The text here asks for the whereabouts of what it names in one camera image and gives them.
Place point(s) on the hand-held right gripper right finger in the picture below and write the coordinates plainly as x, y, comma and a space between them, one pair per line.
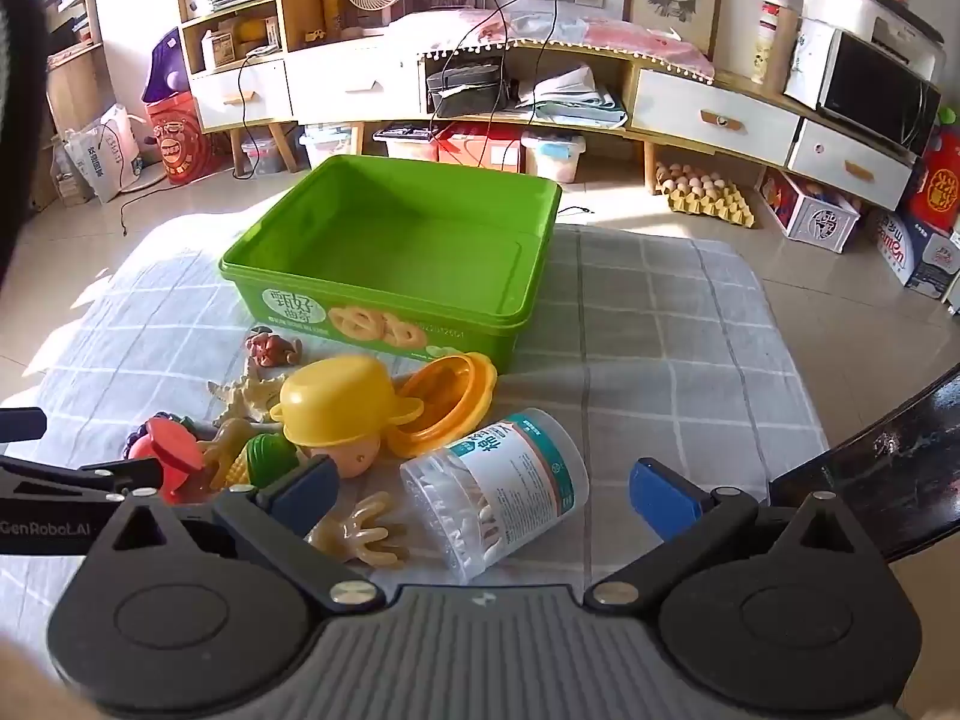
660, 499

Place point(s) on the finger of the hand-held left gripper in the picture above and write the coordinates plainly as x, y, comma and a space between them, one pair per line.
67, 478
21, 424

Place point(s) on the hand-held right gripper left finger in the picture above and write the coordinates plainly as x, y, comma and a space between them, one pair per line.
304, 499

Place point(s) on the toy corn half with husk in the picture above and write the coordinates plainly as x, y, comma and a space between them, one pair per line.
270, 457

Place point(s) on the pink squishy face ball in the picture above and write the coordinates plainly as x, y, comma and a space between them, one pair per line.
352, 459

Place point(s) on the tan toy claw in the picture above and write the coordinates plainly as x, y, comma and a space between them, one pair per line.
225, 442

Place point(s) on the yellow toy pot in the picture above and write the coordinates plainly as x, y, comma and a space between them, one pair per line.
337, 397

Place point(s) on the clear cotton swab jar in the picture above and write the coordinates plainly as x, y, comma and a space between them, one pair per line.
517, 480

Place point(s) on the green plastic cookie box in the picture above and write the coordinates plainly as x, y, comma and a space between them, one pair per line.
390, 240

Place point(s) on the beige rubber toy hand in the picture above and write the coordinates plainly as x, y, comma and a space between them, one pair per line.
360, 532

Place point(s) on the yellow toy corn half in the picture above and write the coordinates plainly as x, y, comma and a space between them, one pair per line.
232, 474

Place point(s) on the red toy vegetable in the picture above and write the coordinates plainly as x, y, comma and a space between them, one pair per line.
176, 454

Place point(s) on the cream starfish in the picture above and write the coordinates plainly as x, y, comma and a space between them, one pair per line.
251, 394

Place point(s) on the brown monkey figurine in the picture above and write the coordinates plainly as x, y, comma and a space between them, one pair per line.
270, 349

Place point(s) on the orange plastic bowl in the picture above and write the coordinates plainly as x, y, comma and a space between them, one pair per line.
442, 409

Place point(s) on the grey checked blanket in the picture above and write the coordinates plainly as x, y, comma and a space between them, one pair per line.
637, 330

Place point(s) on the black curved bar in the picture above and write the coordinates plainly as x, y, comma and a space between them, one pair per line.
870, 457

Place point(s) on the white plastic bag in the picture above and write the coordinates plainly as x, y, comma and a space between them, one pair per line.
101, 157

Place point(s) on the cardboard egg tray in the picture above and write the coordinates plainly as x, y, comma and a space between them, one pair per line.
705, 195

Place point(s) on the white printed crate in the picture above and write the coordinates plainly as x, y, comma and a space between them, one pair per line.
817, 221

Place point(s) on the red printed bag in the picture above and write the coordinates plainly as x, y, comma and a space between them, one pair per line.
180, 142

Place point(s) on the blue white noodle carton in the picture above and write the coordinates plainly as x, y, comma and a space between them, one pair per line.
911, 255

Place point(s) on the small clear storage bin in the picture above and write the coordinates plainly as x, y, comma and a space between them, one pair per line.
324, 148

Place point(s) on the purple bag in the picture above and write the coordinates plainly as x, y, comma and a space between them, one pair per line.
165, 67

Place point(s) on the red storage box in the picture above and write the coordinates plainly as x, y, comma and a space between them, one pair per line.
472, 150

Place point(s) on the folded pale cloth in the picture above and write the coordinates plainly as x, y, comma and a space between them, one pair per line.
570, 101

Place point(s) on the red gift box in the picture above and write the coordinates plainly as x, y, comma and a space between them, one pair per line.
937, 187

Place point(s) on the white wooden cabinet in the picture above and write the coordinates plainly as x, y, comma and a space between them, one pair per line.
352, 82

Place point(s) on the black bag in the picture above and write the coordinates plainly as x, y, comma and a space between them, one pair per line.
465, 90

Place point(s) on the black microwave oven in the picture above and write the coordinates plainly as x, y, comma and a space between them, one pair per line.
870, 90

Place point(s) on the pink table runner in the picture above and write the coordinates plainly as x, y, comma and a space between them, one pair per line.
615, 37

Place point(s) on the white bottle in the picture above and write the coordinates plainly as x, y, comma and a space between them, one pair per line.
766, 37

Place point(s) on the white appliance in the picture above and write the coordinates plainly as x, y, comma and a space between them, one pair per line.
847, 4

